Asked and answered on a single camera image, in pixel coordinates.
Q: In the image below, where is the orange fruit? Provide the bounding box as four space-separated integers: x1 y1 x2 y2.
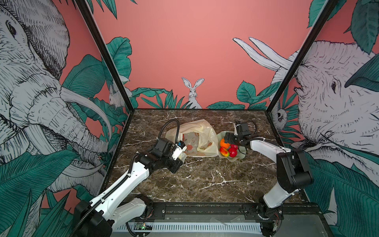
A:
220 138 231 150

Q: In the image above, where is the translucent plastic fruit bag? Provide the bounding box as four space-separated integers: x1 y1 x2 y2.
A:
178 119 219 158

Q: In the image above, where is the red yellow peach fruit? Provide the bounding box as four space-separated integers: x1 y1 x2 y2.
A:
219 147 230 157

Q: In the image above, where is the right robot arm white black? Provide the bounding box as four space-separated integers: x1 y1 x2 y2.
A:
224 121 314 220

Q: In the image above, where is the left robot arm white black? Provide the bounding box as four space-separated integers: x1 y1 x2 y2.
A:
70 119 187 237

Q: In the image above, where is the light green scalloped bowl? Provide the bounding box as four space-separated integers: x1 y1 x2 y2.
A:
217 131 247 162

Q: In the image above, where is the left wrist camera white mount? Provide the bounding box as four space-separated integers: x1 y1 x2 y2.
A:
171 141 187 162

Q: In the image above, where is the black front mounting rail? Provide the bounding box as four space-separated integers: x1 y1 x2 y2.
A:
146 202 321 222

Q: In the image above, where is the white slotted cable duct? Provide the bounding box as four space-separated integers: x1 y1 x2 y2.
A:
115 222 262 234

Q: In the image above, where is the black frame post right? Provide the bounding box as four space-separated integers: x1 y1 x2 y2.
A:
265 0 339 114

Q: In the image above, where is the black frame post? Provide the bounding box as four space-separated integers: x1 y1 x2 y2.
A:
265 0 339 114
75 0 134 112

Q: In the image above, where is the black frame post left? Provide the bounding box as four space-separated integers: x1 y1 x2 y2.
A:
75 0 134 112

